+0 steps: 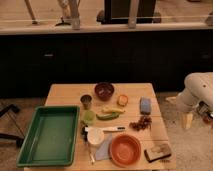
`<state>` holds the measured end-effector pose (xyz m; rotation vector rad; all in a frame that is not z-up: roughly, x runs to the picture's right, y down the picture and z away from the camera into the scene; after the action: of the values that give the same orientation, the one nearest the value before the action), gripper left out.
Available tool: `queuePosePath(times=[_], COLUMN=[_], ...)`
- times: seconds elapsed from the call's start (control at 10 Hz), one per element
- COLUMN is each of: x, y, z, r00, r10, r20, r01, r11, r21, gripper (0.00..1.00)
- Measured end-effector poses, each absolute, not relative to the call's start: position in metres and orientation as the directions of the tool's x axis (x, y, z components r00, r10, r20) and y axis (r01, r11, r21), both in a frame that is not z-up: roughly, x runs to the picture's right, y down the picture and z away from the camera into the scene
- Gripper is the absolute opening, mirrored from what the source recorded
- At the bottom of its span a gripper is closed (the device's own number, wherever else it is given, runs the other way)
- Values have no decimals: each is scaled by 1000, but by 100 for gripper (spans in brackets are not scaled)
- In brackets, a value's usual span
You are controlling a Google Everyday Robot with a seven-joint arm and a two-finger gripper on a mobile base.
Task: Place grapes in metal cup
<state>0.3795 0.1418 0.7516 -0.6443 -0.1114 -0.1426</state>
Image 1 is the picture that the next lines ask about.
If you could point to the wooden gripper finger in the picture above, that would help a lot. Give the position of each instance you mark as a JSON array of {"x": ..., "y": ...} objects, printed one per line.
[{"x": 187, "y": 119}]

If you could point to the black cabinet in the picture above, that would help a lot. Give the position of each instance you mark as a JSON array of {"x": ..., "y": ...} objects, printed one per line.
[{"x": 30, "y": 64}]

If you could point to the dark red grape bunch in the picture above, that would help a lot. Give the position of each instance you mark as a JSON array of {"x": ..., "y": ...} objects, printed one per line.
[{"x": 143, "y": 123}]

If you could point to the wooden block brush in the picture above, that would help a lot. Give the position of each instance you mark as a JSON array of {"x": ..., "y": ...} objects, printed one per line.
[{"x": 157, "y": 152}]

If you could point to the light blue cloth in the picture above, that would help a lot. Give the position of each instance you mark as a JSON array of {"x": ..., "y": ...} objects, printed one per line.
[{"x": 102, "y": 152}]

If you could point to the dark red bowl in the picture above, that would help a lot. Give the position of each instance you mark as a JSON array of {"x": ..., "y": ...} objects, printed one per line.
[{"x": 104, "y": 90}]

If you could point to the green plastic tray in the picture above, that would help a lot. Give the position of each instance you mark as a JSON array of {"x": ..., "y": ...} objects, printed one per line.
[{"x": 51, "y": 137}]

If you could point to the white handled knife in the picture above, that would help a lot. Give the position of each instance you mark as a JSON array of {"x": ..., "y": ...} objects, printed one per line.
[{"x": 104, "y": 129}]

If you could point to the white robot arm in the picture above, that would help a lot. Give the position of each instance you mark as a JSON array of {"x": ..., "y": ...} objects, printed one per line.
[{"x": 197, "y": 96}]

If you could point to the blue sponge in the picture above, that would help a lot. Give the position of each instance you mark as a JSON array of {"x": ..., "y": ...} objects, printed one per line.
[{"x": 145, "y": 106}]

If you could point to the orange fruit toy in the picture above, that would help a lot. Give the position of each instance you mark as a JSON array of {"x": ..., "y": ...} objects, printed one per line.
[{"x": 122, "y": 100}]

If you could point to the light green cup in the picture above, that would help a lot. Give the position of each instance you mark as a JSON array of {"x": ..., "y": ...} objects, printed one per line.
[{"x": 88, "y": 117}]

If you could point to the yellow banana toy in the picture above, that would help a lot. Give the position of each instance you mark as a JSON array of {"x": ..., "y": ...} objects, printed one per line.
[{"x": 112, "y": 110}]

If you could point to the orange plastic bowl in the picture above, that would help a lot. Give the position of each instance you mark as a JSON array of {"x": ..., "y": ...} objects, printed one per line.
[{"x": 125, "y": 150}]

